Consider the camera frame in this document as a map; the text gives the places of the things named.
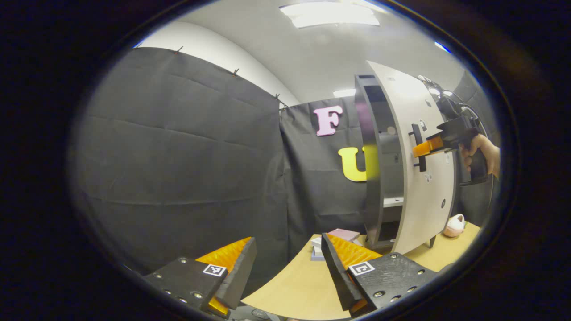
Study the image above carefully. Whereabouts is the white cabinet door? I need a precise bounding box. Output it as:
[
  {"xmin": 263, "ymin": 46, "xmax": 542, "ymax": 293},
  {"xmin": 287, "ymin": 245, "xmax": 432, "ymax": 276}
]
[{"xmin": 366, "ymin": 60, "xmax": 456, "ymax": 255}]

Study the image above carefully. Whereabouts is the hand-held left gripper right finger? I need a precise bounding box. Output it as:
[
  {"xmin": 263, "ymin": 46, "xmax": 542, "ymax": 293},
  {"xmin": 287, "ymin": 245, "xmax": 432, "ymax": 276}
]
[{"xmin": 321, "ymin": 233, "xmax": 440, "ymax": 318}]

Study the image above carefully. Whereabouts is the large ceiling light panel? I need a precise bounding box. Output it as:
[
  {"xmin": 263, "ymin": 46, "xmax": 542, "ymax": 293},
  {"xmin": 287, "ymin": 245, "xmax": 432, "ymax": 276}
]
[{"xmin": 280, "ymin": 1, "xmax": 381, "ymax": 29}]

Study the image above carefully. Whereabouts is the pink plush toy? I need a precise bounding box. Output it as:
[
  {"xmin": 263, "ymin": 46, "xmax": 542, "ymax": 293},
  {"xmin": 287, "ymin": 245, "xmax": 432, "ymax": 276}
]
[{"xmin": 443, "ymin": 214, "xmax": 467, "ymax": 238}]

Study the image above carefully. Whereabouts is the black cabinet door handle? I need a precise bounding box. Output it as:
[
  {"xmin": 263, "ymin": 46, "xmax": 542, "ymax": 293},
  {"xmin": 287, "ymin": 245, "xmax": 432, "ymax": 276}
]
[{"xmin": 408, "ymin": 123, "xmax": 427, "ymax": 173}]

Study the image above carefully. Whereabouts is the black backdrop cloth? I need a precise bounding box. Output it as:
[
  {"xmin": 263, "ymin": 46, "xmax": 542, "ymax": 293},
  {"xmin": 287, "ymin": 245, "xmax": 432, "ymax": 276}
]
[{"xmin": 71, "ymin": 47, "xmax": 500, "ymax": 290}]

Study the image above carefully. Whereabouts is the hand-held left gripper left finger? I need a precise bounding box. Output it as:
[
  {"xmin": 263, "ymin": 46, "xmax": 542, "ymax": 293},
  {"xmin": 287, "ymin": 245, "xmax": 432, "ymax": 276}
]
[{"xmin": 143, "ymin": 237, "xmax": 258, "ymax": 318}]

